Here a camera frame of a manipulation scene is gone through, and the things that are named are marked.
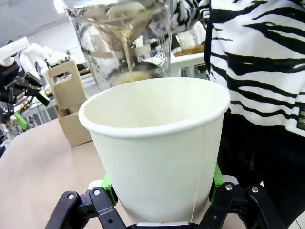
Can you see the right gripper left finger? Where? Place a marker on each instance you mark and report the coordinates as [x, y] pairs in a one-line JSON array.
[[104, 212]]

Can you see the black trousers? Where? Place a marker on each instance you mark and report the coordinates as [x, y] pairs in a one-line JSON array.
[[262, 162]]

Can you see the brown cardboard cup carrier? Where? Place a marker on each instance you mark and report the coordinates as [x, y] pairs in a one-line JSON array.
[[69, 114]]

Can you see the clear plastic cup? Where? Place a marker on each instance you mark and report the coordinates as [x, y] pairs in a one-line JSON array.
[[107, 47]]

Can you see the person in zebra shirt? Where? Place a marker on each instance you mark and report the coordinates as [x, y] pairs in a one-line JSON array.
[[257, 59]]

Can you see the wooden tray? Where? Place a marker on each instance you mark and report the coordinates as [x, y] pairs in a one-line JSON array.
[[190, 49]]

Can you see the white paper cup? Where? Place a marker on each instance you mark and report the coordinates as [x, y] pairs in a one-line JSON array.
[[156, 143]]

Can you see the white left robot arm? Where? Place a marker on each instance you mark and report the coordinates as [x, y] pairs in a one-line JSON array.
[[13, 50]]

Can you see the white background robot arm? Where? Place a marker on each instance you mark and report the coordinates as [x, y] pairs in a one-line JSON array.
[[45, 56]]

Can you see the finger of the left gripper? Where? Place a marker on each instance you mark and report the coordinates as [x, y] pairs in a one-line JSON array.
[[39, 91], [17, 119]]

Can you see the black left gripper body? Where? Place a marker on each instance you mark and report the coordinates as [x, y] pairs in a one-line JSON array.
[[8, 81]]

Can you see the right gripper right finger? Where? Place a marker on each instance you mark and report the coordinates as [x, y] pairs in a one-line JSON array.
[[234, 205]]

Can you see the white background table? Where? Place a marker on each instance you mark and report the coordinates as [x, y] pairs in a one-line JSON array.
[[188, 60]]

